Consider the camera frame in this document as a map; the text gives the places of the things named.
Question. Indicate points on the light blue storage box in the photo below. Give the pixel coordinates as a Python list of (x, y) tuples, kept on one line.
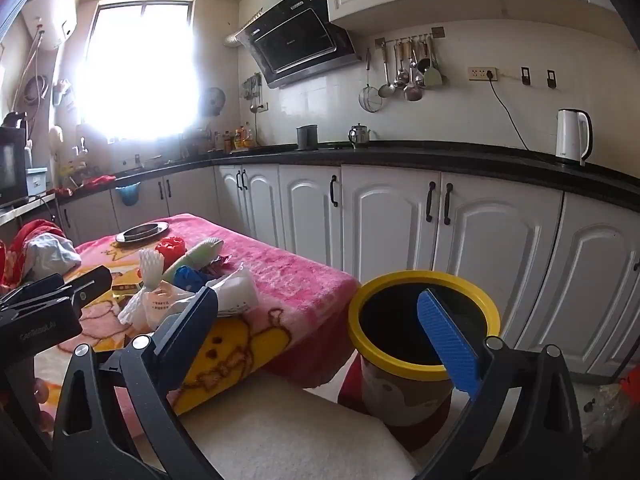
[(36, 181)]

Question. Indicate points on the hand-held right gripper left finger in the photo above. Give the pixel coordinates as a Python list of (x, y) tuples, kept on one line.
[(192, 317)]

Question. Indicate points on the round wall fan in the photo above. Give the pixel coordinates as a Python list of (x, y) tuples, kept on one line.
[(214, 101)]

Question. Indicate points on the clear plastic bag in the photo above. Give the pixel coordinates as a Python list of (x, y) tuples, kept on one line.
[(607, 410)]

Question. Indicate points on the blue hanging basket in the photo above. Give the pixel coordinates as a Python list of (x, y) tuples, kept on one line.
[(128, 196)]

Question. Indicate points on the row of condiment bottles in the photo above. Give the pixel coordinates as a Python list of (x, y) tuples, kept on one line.
[(237, 139)]

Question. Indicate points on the small wall utensil rack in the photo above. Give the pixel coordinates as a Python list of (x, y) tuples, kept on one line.
[(254, 90)]

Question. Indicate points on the row of hanging kitchen utensils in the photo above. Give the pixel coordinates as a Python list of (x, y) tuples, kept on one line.
[(410, 77)]

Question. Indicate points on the white plastic bag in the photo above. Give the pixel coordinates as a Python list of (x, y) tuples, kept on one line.
[(150, 305)]

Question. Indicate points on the silver vent duct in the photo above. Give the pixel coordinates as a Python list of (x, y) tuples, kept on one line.
[(232, 41)]

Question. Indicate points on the black range hood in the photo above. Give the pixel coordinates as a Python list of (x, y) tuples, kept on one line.
[(295, 45)]

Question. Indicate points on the yellow rimmed trash bin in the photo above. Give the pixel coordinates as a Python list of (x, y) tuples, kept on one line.
[(380, 356)]

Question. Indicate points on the white seat cushion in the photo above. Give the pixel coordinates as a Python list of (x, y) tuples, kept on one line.
[(290, 435)]

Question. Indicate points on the pile of clothes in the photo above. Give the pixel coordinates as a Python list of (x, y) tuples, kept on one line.
[(45, 255)]

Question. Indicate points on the white electric kettle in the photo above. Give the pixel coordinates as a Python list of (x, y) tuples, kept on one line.
[(570, 135)]

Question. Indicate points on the black cylindrical pot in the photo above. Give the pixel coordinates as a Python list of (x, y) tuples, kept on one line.
[(307, 139)]

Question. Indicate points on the kitchen window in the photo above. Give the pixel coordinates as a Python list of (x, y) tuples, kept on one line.
[(140, 70)]

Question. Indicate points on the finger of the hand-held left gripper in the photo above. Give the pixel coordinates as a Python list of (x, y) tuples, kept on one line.
[(90, 282), (30, 290)]

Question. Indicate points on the red cloth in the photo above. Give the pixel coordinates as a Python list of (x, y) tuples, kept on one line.
[(95, 181)]

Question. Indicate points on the white water heater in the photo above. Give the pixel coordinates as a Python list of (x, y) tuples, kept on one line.
[(50, 15)]

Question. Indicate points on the black wall hook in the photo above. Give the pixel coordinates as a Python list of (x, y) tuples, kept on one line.
[(551, 78), (525, 76)]

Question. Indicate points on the white tissue packet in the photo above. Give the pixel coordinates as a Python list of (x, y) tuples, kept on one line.
[(235, 290)]

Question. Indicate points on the wall power socket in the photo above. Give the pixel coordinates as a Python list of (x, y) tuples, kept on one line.
[(482, 73)]

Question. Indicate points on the blue wrapper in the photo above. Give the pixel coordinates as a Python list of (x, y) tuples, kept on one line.
[(189, 277)]

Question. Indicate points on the black kitchen countertop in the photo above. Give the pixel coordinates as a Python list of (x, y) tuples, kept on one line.
[(450, 162)]

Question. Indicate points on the white lower cabinets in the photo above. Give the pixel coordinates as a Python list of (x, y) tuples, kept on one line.
[(390, 220)]

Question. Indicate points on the small red candy wrapper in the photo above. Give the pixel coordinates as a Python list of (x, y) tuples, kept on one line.
[(221, 261)]

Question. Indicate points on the pink printed blanket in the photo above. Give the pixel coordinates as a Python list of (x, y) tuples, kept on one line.
[(295, 280)]

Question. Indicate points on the metal teapot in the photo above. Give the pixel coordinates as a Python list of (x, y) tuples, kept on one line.
[(359, 136)]

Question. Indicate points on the round metal plate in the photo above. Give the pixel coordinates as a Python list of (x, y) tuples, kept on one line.
[(142, 232)]

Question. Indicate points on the black microwave oven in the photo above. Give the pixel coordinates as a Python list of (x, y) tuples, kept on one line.
[(11, 170)]

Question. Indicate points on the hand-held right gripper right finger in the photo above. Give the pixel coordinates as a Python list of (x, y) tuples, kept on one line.
[(447, 340)]

